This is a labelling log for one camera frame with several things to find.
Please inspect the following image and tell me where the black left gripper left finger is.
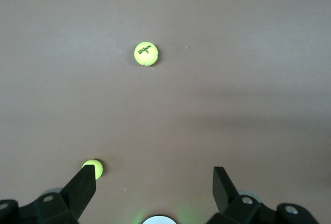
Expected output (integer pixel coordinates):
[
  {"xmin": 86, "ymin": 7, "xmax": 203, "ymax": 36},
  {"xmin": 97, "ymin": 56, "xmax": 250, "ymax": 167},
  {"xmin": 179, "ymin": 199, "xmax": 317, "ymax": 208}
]
[{"xmin": 0, "ymin": 164, "xmax": 97, "ymax": 224}]

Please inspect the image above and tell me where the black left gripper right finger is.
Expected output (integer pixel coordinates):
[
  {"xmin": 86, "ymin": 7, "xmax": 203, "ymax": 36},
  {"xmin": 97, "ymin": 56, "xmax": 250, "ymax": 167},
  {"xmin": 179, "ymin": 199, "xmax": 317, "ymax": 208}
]
[{"xmin": 206, "ymin": 166, "xmax": 318, "ymax": 224}]

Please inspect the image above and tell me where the yellow-green tennis ball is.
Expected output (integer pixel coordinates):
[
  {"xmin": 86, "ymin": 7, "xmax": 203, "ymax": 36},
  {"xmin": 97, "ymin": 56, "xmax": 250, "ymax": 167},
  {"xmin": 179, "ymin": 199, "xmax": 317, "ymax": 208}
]
[
  {"xmin": 133, "ymin": 41, "xmax": 159, "ymax": 67},
  {"xmin": 81, "ymin": 159, "xmax": 104, "ymax": 181}
]

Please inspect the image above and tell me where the brown table mat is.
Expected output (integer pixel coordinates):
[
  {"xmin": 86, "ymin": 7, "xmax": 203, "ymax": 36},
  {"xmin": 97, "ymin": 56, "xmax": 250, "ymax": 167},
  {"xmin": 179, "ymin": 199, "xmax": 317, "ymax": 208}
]
[{"xmin": 0, "ymin": 0, "xmax": 331, "ymax": 224}]

